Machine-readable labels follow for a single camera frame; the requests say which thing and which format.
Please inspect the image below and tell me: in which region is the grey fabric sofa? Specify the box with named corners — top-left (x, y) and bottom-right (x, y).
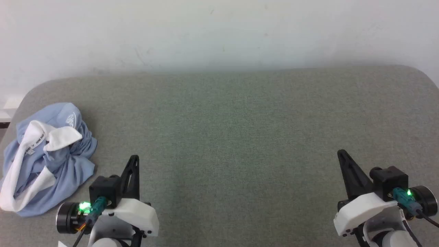
top-left (0, 65), bottom-right (439, 247)

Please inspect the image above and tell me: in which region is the green-plug left gripper cable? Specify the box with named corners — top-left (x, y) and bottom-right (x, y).
top-left (72, 196), bottom-right (107, 247)

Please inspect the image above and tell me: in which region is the white panel with dark edge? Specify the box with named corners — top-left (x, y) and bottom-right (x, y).
top-left (0, 97), bottom-right (25, 129)

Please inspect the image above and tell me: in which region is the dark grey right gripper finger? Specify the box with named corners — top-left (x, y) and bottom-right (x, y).
top-left (341, 150), bottom-right (375, 200)
top-left (337, 150), bottom-right (352, 200)

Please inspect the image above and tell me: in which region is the green-plug gripper cable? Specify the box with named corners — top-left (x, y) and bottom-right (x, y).
top-left (393, 188), bottom-right (439, 228)
top-left (72, 196), bottom-right (107, 247)

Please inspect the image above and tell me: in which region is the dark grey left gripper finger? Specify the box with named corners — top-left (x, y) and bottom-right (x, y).
top-left (119, 155), bottom-right (138, 200)
top-left (128, 158), bottom-right (140, 201)

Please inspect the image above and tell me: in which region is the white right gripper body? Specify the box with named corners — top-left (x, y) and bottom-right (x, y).
top-left (334, 185), bottom-right (438, 236)

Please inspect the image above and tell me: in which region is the green-plug right gripper cable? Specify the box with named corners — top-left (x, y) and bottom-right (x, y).
top-left (393, 188), bottom-right (439, 228)

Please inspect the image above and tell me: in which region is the light blue white-collared shirt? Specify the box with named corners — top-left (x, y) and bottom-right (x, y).
top-left (0, 102), bottom-right (98, 217)

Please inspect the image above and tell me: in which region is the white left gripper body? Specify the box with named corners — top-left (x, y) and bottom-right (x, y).
top-left (57, 198), bottom-right (160, 237)

